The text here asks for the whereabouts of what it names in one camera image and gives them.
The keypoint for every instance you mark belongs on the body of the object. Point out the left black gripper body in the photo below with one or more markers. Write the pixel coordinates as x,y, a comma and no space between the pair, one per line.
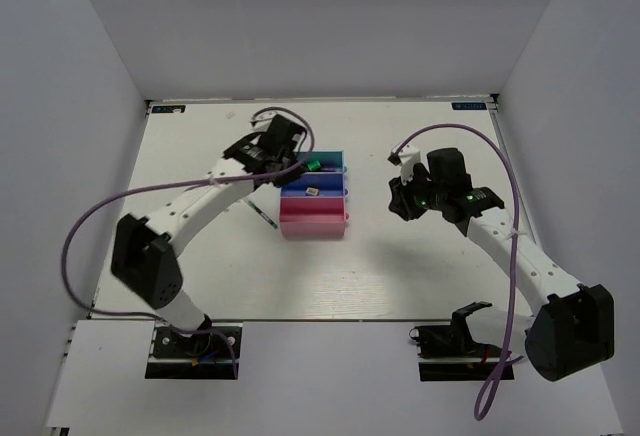
288,161

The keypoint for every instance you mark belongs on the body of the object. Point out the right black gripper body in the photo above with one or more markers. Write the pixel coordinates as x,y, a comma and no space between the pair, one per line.
428,193

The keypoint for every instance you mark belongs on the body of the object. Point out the black highlighter green cap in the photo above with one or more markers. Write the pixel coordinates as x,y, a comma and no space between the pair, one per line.
314,166

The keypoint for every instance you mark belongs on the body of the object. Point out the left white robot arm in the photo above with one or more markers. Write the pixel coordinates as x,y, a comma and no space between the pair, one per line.
146,248

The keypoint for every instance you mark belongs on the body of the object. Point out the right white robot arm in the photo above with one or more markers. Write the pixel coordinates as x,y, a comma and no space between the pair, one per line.
571,325

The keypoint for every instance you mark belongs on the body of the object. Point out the dark blue bin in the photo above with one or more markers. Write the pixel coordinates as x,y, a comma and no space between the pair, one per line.
328,184

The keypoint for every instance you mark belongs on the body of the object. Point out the green gel pen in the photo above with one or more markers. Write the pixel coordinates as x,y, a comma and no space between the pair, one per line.
262,214

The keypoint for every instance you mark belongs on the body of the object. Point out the pink bin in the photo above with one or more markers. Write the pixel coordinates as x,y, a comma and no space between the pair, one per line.
313,217

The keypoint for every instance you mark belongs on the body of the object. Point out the light blue bin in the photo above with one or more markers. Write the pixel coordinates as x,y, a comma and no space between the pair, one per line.
327,157

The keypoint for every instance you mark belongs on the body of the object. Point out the right corner label sticker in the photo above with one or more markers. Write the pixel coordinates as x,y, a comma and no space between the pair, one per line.
469,106

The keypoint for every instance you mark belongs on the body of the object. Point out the corner label sticker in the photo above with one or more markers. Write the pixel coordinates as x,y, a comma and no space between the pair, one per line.
469,106
168,109

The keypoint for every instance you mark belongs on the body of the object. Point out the left corner label sticker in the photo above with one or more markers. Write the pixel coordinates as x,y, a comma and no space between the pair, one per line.
168,109

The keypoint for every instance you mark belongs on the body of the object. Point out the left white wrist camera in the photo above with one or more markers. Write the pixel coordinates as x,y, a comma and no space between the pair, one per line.
260,123

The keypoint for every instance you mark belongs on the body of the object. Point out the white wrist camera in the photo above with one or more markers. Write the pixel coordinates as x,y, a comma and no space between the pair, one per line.
260,123
405,157

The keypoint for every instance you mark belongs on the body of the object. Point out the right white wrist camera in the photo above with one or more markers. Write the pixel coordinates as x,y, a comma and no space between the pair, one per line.
405,157

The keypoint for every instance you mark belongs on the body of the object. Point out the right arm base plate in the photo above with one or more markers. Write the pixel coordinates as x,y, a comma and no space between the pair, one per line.
449,353

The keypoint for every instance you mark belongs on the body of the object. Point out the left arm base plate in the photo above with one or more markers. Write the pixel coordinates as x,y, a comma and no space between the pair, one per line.
209,357

